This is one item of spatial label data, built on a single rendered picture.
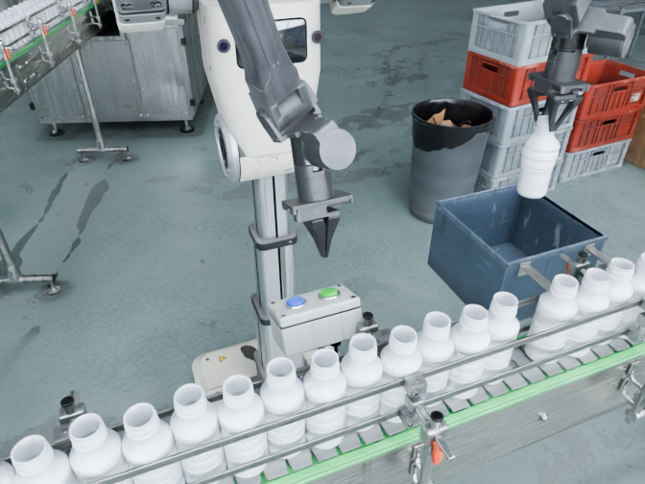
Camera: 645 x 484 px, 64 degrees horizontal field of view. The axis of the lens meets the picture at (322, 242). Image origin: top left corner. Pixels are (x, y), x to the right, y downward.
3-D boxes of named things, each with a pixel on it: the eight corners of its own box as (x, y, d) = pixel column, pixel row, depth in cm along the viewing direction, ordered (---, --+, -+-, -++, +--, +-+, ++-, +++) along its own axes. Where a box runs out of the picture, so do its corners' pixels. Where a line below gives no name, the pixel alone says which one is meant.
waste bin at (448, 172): (425, 236, 298) (440, 133, 261) (389, 200, 332) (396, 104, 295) (490, 221, 312) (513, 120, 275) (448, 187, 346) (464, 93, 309)
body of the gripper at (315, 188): (354, 205, 81) (349, 158, 79) (294, 219, 78) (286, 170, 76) (339, 200, 87) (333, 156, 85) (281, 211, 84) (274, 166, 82)
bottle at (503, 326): (487, 354, 91) (506, 282, 81) (512, 379, 86) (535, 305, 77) (460, 367, 88) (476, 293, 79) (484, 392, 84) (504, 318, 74)
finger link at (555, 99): (549, 121, 107) (561, 76, 102) (574, 133, 101) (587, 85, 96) (522, 125, 105) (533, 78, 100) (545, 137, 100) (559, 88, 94)
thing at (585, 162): (560, 183, 350) (568, 154, 337) (517, 159, 380) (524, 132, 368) (623, 167, 371) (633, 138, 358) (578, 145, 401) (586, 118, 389)
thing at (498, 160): (493, 181, 307) (500, 146, 295) (448, 154, 337) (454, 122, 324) (564, 159, 331) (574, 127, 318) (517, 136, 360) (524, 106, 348)
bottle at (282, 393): (274, 468, 73) (268, 392, 64) (259, 435, 77) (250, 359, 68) (313, 450, 75) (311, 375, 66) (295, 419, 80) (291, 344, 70)
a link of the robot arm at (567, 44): (564, 10, 96) (554, 13, 92) (604, 14, 92) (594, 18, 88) (555, 48, 99) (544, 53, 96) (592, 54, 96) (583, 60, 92)
